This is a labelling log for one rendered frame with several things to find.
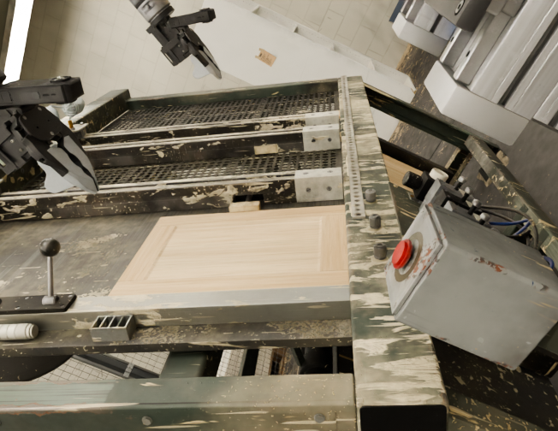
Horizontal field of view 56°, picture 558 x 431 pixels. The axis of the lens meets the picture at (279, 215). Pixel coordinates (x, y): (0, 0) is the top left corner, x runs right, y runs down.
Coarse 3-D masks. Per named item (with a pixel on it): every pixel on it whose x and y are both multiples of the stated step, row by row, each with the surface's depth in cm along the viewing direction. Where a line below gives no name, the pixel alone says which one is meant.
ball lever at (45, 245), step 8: (48, 240) 101; (56, 240) 102; (40, 248) 100; (48, 248) 100; (56, 248) 101; (48, 256) 101; (48, 264) 101; (48, 272) 101; (48, 280) 101; (48, 288) 101; (48, 296) 101; (56, 296) 101
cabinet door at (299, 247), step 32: (160, 224) 135; (192, 224) 133; (224, 224) 132; (256, 224) 129; (288, 224) 127; (320, 224) 125; (160, 256) 120; (192, 256) 118; (224, 256) 117; (256, 256) 115; (288, 256) 113; (320, 256) 111; (128, 288) 108; (160, 288) 107; (192, 288) 105; (224, 288) 104; (256, 288) 103
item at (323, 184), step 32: (0, 192) 155; (32, 192) 153; (64, 192) 150; (128, 192) 146; (160, 192) 145; (192, 192) 144; (224, 192) 143; (256, 192) 142; (288, 192) 141; (320, 192) 140
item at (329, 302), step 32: (288, 288) 97; (320, 288) 96; (0, 320) 101; (32, 320) 100; (64, 320) 100; (160, 320) 98; (192, 320) 97; (224, 320) 96; (256, 320) 96; (288, 320) 95
